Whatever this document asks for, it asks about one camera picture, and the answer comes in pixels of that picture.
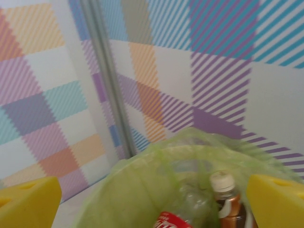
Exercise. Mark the waste bin with green liner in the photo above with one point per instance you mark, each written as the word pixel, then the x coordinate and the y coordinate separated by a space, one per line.
pixel 133 194

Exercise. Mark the red soda can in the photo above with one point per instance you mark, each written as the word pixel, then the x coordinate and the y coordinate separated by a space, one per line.
pixel 172 221

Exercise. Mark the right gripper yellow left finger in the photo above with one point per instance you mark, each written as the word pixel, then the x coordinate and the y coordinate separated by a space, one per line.
pixel 26 204

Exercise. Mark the aluminium frame post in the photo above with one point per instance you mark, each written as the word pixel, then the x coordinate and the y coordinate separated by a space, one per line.
pixel 107 78

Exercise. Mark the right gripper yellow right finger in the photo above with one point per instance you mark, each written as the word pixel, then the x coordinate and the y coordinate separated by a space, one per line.
pixel 278 204

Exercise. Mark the brown coffee drink bottle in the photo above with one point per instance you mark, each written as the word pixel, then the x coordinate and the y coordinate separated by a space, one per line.
pixel 229 204

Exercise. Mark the clear water bottle white cap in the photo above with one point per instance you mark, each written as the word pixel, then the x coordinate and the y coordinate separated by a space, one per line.
pixel 197 202

